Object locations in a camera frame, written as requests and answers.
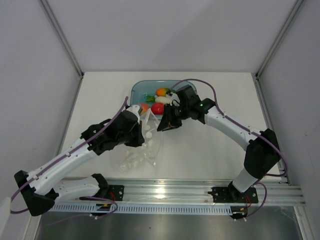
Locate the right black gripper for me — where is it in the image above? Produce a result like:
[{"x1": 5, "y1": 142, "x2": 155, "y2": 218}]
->
[{"x1": 157, "y1": 103, "x2": 191, "y2": 133}]

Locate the red tomato toy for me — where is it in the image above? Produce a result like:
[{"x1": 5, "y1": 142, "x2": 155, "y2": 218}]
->
[{"x1": 151, "y1": 102, "x2": 165, "y2": 115}]

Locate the clear zip top bag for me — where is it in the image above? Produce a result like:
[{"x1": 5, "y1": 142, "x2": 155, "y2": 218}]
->
[{"x1": 110, "y1": 109, "x2": 163, "y2": 174}]

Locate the orange peach toy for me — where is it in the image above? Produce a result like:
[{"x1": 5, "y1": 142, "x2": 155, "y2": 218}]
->
[{"x1": 138, "y1": 103, "x2": 149, "y2": 116}]

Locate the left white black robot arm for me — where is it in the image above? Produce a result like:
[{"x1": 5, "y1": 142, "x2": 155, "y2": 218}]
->
[{"x1": 14, "y1": 105, "x2": 145, "y2": 217}]

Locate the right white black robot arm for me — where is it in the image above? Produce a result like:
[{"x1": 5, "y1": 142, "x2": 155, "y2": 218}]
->
[{"x1": 157, "y1": 98, "x2": 281, "y2": 202}]

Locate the white radish toy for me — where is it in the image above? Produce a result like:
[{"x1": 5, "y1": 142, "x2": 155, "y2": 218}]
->
[{"x1": 155, "y1": 96, "x2": 172, "y2": 105}]

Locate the green leaf toy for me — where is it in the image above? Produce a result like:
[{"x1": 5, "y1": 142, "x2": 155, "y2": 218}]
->
[{"x1": 145, "y1": 95, "x2": 156, "y2": 103}]

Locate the orange green mango toy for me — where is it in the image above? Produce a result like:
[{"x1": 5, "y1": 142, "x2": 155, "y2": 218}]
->
[{"x1": 155, "y1": 87, "x2": 170, "y2": 97}]

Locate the teal plastic tray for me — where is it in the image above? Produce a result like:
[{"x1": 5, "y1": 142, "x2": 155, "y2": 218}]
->
[{"x1": 130, "y1": 79, "x2": 197, "y2": 108}]

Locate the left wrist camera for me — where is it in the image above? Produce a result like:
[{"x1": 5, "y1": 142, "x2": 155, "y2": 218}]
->
[{"x1": 126, "y1": 104, "x2": 143, "y2": 117}]

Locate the aluminium mounting rail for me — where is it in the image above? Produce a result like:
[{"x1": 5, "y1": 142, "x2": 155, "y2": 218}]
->
[{"x1": 67, "y1": 177, "x2": 306, "y2": 206}]

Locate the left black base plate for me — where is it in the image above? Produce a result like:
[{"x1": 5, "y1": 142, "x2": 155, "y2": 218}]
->
[{"x1": 79, "y1": 185, "x2": 125, "y2": 202}]

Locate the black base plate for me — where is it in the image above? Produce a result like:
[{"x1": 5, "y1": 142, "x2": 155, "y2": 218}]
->
[
  {"x1": 79, "y1": 185, "x2": 125, "y2": 202},
  {"x1": 207, "y1": 186, "x2": 259, "y2": 204}
]

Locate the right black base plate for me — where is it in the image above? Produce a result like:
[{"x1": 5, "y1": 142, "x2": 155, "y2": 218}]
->
[{"x1": 207, "y1": 186, "x2": 259, "y2": 204}]

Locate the white slotted cable duct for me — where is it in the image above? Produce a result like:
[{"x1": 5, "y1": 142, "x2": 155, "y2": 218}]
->
[{"x1": 51, "y1": 202, "x2": 232, "y2": 216}]

